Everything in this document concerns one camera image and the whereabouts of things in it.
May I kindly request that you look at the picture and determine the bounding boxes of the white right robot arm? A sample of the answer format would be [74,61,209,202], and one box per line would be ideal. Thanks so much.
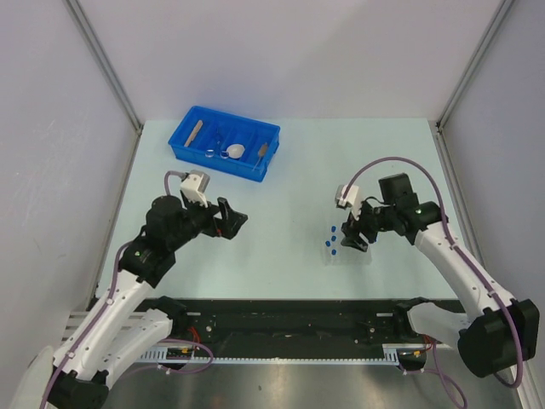
[335,173,540,377]

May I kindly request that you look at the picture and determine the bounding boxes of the slotted cable duct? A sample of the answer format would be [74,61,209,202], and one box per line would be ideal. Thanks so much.
[140,343,404,366]

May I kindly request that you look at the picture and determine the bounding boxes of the clear plastic test tube rack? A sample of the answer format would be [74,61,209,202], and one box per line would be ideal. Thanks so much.
[322,238,372,267]

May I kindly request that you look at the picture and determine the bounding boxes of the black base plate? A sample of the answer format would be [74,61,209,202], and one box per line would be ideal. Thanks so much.
[84,297,469,359]

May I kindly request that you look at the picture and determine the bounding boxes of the aluminium frame rail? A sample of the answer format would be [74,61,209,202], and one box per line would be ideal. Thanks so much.
[61,0,143,136]
[429,0,545,409]

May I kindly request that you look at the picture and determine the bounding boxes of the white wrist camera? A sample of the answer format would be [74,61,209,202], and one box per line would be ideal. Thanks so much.
[334,185,363,220]
[180,170,209,209]

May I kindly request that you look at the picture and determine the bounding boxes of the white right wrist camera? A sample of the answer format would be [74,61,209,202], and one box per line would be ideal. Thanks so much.
[334,185,363,220]

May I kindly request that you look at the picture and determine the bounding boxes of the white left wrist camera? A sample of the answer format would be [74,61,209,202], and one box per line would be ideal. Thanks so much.
[180,170,209,209]

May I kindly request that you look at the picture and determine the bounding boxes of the white porcelain evaporating dish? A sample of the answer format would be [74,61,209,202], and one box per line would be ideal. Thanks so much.
[226,144,245,159]

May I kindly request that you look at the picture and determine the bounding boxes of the blue plastic bin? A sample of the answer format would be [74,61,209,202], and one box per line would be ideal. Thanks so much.
[168,106,281,182]

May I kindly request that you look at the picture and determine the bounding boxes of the metal crucible tongs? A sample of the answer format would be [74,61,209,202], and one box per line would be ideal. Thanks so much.
[205,127,231,158]

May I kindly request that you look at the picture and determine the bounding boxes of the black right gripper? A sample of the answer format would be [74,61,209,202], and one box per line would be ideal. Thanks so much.
[341,198,396,252]

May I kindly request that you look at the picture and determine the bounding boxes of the wooden test tube clamp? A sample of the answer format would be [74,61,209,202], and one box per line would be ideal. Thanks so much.
[184,119,204,147]

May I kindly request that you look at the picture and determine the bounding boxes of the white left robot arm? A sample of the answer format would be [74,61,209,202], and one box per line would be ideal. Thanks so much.
[40,195,248,408]

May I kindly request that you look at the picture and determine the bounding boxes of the aluminium frame rail left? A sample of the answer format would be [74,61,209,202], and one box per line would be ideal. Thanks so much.
[61,0,143,136]

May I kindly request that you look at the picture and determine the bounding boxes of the bristle test tube brush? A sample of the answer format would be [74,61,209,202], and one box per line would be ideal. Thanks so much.
[252,142,268,171]

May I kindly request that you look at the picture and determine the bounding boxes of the aluminium frame rail right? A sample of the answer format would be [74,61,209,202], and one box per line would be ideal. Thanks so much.
[429,0,545,409]

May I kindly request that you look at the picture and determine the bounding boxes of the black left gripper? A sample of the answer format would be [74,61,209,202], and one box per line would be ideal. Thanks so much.
[168,193,246,251]

